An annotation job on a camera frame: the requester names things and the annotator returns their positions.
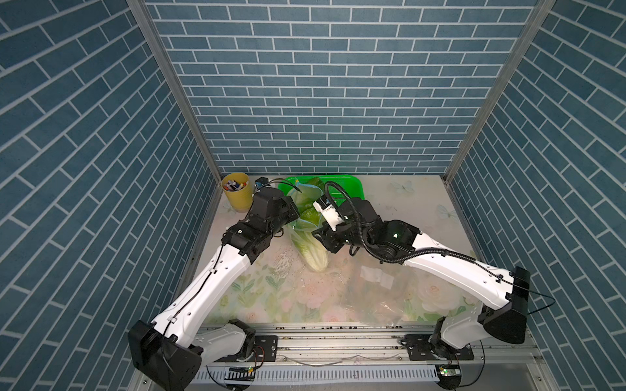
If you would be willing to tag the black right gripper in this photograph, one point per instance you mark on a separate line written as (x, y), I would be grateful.
(328, 239)

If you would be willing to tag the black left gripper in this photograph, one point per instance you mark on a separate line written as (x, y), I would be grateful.
(288, 204)

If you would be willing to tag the chinese cabbage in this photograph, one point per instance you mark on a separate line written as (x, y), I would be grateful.
(311, 215)
(305, 194)
(313, 253)

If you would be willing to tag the clear zipper bag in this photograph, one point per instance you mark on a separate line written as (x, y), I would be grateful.
(381, 294)
(301, 225)

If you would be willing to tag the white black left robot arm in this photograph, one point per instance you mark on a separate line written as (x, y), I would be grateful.
(166, 350)

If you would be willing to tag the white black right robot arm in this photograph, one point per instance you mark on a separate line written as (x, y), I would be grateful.
(503, 294)

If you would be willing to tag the yellow pen cup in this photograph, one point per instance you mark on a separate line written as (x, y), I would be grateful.
(239, 190)

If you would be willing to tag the green plastic basket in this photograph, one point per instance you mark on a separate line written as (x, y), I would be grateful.
(351, 185)

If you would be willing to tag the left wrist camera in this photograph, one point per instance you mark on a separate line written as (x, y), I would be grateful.
(260, 183)

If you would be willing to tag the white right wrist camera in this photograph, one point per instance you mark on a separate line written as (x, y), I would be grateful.
(328, 212)

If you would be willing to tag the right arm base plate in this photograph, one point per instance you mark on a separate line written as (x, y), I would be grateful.
(420, 348)

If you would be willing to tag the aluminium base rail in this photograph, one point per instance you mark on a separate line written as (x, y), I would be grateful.
(354, 356)

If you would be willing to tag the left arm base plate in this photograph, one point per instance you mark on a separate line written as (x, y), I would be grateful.
(263, 349)

